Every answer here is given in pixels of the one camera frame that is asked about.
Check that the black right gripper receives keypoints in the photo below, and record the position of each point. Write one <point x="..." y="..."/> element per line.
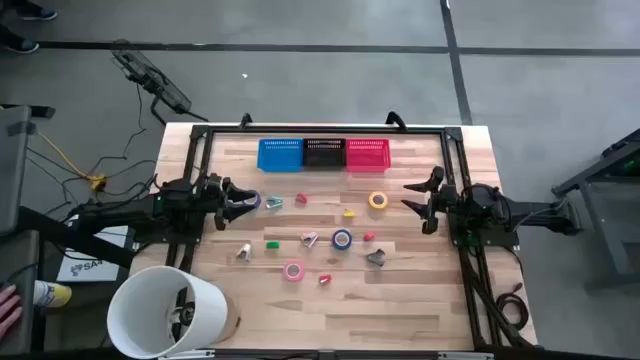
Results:
<point x="444" y="200"/>

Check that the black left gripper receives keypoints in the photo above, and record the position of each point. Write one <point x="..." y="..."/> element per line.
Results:
<point x="215" y="197"/>

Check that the purple tape roll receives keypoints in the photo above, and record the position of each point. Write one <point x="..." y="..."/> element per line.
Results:
<point x="257" y="201"/>

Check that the teal staple remover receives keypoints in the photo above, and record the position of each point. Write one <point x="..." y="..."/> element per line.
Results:
<point x="274" y="202"/>

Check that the white staple remover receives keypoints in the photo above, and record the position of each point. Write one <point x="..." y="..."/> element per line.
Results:
<point x="244" y="252"/>

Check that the yellow tape roll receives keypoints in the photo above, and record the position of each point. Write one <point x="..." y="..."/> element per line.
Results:
<point x="371" y="200"/>

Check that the small red stapler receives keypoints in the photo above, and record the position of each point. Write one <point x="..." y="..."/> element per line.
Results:
<point x="325" y="280"/>
<point x="301" y="198"/>
<point x="369" y="236"/>

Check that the black staple remover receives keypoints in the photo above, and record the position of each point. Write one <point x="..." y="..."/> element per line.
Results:
<point x="376" y="258"/>

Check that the pink silver staple remover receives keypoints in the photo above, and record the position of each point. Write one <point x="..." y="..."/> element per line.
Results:
<point x="310" y="238"/>

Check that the pink tape roll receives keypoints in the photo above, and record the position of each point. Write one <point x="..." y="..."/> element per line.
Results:
<point x="286" y="271"/>

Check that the blue tape roll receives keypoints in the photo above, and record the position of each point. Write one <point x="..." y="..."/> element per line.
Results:
<point x="334" y="240"/>

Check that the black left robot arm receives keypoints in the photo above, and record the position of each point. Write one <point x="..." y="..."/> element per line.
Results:
<point x="125" y="212"/>

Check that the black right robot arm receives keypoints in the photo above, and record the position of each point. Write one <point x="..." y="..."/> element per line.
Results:
<point x="530" y="212"/>

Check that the small green stapler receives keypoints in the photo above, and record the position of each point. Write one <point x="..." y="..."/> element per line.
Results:
<point x="272" y="245"/>

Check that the blue plastic basket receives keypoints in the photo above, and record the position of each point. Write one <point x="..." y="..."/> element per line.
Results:
<point x="280" y="155"/>

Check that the red plastic basket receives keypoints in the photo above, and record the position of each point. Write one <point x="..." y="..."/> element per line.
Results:
<point x="368" y="155"/>

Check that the black table clamp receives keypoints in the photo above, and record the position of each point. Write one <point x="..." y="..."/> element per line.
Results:
<point x="245" y="121"/>
<point x="397" y="120"/>

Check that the black plastic basket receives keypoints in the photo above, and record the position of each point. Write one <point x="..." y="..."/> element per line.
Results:
<point x="324" y="155"/>

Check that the white lamp shade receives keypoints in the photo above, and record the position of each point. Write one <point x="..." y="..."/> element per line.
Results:
<point x="135" y="310"/>

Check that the white printed box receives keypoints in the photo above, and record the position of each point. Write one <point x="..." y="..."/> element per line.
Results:
<point x="90" y="265"/>

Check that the black diagonal stand beam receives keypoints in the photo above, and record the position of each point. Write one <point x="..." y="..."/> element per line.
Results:
<point x="60" y="232"/>

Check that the yellow white bottle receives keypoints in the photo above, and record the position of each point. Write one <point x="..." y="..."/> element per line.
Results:
<point x="52" y="294"/>

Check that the gray plastic panel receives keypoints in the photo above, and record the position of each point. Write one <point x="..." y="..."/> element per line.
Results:
<point x="14" y="170"/>
<point x="17" y="265"/>

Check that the person's hand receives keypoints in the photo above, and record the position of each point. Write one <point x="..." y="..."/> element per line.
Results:
<point x="9" y="310"/>

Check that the person's shoe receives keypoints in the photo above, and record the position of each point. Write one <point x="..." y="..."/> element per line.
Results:
<point x="40" y="12"/>
<point x="22" y="46"/>

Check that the black metal table frame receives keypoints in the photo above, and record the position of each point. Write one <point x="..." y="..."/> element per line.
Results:
<point x="325" y="130"/>

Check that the gray metal table frame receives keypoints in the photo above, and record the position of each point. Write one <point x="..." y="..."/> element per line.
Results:
<point x="585" y="175"/>

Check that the silver metal bracket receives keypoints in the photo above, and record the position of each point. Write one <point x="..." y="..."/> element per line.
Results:
<point x="190" y="355"/>
<point x="465" y="356"/>

